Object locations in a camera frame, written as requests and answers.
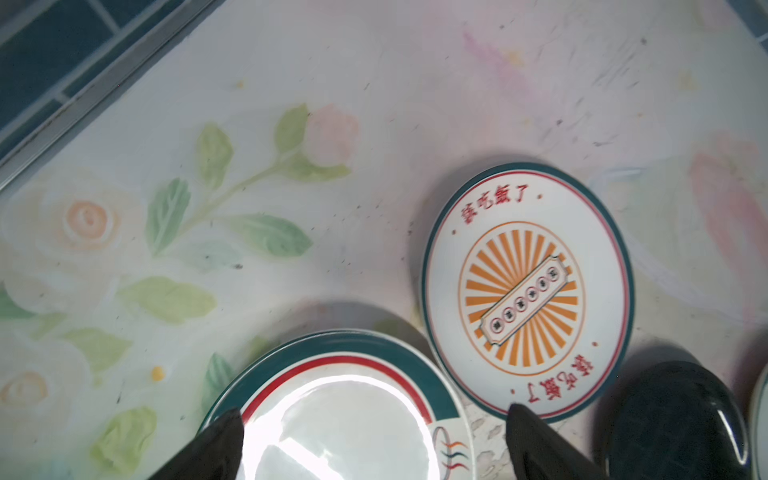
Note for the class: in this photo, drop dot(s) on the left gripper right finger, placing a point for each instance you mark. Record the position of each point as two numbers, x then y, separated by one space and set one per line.
537 451

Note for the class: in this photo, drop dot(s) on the green rim HAO SHI plate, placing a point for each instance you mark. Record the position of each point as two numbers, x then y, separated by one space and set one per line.
758 427

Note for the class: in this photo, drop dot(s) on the white plate orange sunburst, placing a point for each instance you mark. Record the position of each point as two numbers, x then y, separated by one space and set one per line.
527 291

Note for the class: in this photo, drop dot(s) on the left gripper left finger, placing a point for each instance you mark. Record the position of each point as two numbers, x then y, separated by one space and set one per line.
215 453

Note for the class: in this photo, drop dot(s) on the green red rim plate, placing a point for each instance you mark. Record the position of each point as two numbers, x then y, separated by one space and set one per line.
348 404

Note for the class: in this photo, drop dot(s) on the black round plate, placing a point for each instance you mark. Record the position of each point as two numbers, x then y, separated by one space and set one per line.
676 420

